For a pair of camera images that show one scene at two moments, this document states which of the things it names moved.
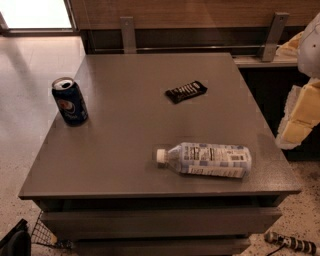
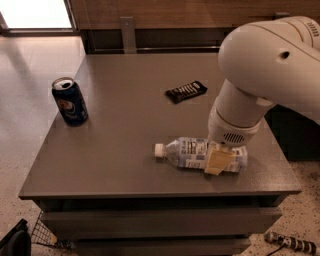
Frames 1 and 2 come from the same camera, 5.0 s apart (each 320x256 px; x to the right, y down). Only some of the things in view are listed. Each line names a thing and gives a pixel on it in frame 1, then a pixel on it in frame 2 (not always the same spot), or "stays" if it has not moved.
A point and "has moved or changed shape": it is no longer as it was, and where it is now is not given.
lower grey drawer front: x=162 y=246 stays
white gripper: x=310 y=50 → x=227 y=131
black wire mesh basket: x=41 y=234 stays
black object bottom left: x=18 y=241 stays
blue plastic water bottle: x=208 y=159 has moved or changed shape
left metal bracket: x=128 y=34 stays
